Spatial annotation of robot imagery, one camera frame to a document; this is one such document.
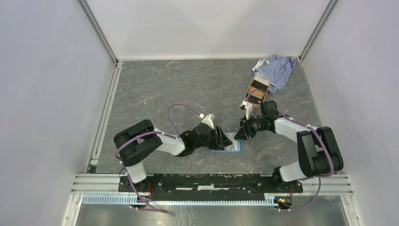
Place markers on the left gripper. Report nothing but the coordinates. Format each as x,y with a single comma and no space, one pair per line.
220,141

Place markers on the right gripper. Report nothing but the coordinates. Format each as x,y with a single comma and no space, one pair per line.
244,124

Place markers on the white credit card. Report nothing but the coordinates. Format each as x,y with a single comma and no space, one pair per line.
236,144

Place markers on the pink card box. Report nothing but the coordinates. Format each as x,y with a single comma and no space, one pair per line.
257,90

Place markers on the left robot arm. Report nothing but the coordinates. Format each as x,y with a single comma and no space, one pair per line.
137,142

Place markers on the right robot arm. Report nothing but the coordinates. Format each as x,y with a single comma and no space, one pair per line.
317,148

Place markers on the striped blue white cloth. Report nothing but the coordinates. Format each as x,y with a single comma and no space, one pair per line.
276,69

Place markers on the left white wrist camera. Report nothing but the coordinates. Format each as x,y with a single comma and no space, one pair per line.
207,120

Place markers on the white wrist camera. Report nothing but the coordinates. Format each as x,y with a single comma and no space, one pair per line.
248,108
207,120

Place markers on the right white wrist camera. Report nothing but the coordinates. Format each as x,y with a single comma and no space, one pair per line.
248,108

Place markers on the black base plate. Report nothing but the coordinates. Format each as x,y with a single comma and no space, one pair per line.
210,187

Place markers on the aluminium frame rail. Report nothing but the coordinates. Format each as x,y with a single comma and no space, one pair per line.
109,184

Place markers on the light blue cable duct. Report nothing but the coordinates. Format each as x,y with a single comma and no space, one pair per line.
118,199

